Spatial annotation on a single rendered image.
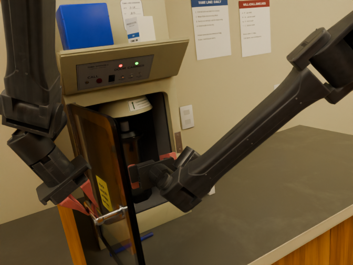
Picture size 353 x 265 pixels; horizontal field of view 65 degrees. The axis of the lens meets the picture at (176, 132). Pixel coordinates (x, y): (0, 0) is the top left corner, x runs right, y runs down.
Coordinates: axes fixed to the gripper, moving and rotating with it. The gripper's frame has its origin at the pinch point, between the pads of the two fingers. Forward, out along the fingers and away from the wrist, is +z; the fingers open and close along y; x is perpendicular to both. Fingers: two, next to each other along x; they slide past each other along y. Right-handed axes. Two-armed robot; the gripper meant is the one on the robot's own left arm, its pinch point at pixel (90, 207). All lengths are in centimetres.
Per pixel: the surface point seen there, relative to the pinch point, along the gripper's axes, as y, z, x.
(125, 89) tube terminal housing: -25.7, -9.6, -21.4
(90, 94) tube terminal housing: -17.0, -13.8, -22.0
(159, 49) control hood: -35.6, -15.3, -10.9
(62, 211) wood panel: 6.3, 3.3, -13.5
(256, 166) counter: -60, 56, -30
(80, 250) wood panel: 9.7, 14.8, -13.3
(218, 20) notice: -96, 1, -61
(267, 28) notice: -123, 19, -59
